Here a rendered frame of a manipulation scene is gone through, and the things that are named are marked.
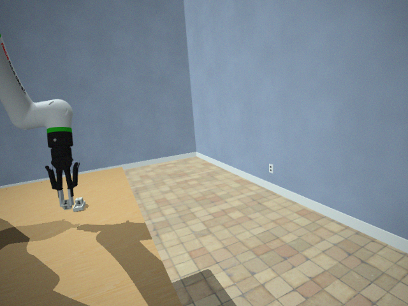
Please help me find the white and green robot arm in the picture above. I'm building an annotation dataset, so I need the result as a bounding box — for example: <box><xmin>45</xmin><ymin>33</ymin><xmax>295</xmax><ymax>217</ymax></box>
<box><xmin>0</xmin><ymin>34</ymin><xmax>73</xmax><ymax>148</ymax></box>

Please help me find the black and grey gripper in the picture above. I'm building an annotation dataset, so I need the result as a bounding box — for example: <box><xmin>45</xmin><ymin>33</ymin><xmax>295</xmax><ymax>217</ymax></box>
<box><xmin>45</xmin><ymin>147</ymin><xmax>80</xmax><ymax>207</ymax></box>

